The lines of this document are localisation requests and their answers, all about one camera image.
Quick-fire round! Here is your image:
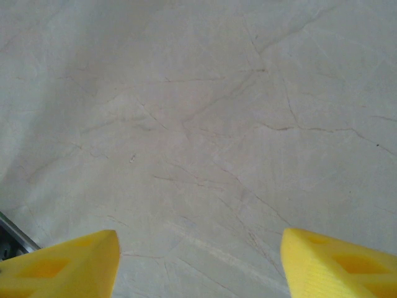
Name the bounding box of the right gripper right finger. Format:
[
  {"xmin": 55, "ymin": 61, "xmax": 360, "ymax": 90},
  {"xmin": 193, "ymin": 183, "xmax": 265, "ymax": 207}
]
[{"xmin": 280, "ymin": 228, "xmax": 397, "ymax": 298}]

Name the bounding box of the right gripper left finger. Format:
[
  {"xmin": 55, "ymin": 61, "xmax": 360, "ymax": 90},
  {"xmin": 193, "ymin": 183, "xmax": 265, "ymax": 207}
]
[{"xmin": 0, "ymin": 229, "xmax": 121, "ymax": 298}]

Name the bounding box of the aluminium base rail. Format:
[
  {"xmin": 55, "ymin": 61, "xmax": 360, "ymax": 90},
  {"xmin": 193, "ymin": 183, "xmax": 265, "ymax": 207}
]
[{"xmin": 0, "ymin": 210, "xmax": 42, "ymax": 262}]

